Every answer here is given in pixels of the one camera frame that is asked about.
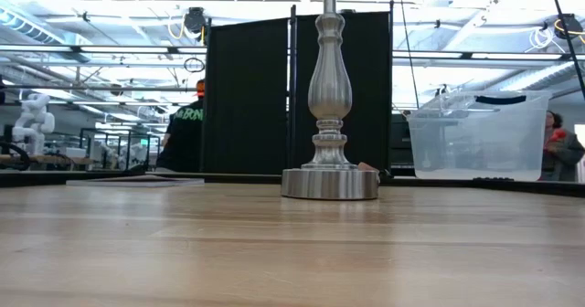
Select black aluminium table frame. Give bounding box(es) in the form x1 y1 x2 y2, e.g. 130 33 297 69
0 169 585 199

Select black metal frame enclosure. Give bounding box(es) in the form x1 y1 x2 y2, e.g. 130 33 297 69
80 127 162 172

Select person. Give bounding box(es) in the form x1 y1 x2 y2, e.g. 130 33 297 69
156 79 206 174
538 110 585 183

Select black cable ring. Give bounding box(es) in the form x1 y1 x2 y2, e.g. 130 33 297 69
183 57 207 74

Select black ceiling cable reel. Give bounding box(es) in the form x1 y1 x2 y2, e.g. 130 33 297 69
166 6 208 41
528 13 585 52

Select black equipment box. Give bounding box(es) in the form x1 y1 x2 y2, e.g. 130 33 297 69
390 112 415 167

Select black folding room divider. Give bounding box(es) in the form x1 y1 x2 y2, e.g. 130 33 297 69
203 3 395 175

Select black leaning stand pole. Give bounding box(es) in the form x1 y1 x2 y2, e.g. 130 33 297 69
546 0 585 101

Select thin black hanging cable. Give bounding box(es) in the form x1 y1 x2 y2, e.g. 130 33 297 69
396 0 420 112

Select wooden workbench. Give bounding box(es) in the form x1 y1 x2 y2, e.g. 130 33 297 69
0 153 95 171

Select silver metal lamp base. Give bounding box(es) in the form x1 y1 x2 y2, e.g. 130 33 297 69
280 0 381 202

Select white humanoid robot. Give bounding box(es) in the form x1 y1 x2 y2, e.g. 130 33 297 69
11 92 57 157

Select clear plastic storage bin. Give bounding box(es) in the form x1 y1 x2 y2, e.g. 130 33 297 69
406 90 553 184

